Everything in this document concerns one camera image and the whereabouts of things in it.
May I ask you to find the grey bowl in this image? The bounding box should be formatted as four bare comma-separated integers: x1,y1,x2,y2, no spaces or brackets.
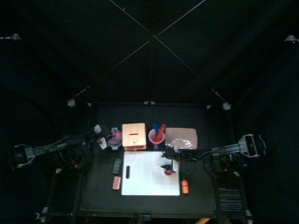
107,127,125,151

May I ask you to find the wooden drawer box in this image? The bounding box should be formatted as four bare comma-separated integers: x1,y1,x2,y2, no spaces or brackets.
122,122,149,149

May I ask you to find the red front drawer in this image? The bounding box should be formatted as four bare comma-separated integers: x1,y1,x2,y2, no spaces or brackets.
123,145,149,151

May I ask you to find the white cutting board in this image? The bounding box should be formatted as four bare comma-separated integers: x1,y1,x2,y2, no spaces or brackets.
121,150,183,197

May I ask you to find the red plastic cup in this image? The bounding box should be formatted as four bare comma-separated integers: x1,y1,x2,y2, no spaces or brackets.
147,128,167,146

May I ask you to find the orange toy carrot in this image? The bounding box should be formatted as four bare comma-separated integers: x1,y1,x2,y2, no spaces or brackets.
179,171,191,195

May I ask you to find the red and white spoon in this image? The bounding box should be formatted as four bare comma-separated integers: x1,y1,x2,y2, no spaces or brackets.
157,124,169,140

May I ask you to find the pink toy block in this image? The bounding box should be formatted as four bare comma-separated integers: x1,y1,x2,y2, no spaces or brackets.
111,175,123,192

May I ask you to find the black printed label plate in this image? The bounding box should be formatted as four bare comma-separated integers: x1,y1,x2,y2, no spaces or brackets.
217,186,246,219

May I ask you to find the vertical metal frame pole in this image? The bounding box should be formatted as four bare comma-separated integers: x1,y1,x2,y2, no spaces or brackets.
149,0,155,103

